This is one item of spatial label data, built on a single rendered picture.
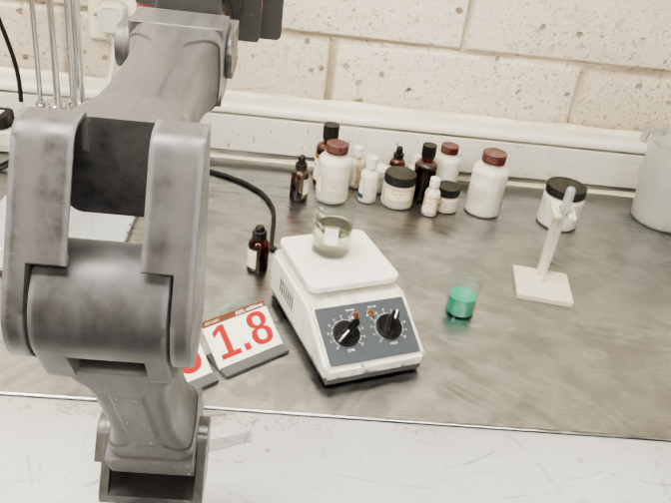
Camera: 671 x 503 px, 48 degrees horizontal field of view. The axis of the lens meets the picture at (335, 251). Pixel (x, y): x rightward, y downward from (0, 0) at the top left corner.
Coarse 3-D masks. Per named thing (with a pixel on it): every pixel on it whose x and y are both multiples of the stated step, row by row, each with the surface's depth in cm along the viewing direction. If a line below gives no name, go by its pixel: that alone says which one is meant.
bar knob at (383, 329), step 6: (396, 312) 90; (378, 318) 91; (384, 318) 91; (390, 318) 89; (396, 318) 90; (378, 324) 90; (384, 324) 90; (390, 324) 89; (396, 324) 91; (378, 330) 90; (384, 330) 90; (390, 330) 89; (396, 330) 90; (384, 336) 90; (390, 336) 90; (396, 336) 90
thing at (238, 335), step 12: (252, 312) 92; (264, 312) 93; (216, 324) 89; (228, 324) 90; (240, 324) 91; (252, 324) 92; (264, 324) 92; (216, 336) 89; (228, 336) 89; (240, 336) 90; (252, 336) 91; (264, 336) 92; (276, 336) 93; (216, 348) 88; (228, 348) 89; (240, 348) 90; (252, 348) 90
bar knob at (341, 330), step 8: (344, 320) 89; (352, 320) 88; (336, 328) 88; (344, 328) 87; (352, 328) 87; (336, 336) 88; (344, 336) 86; (352, 336) 88; (344, 344) 88; (352, 344) 88
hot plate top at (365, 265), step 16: (288, 240) 98; (304, 240) 98; (352, 240) 99; (368, 240) 100; (288, 256) 95; (304, 256) 94; (352, 256) 96; (368, 256) 96; (384, 256) 97; (304, 272) 91; (320, 272) 92; (336, 272) 92; (352, 272) 93; (368, 272) 93; (384, 272) 93; (320, 288) 89; (336, 288) 90
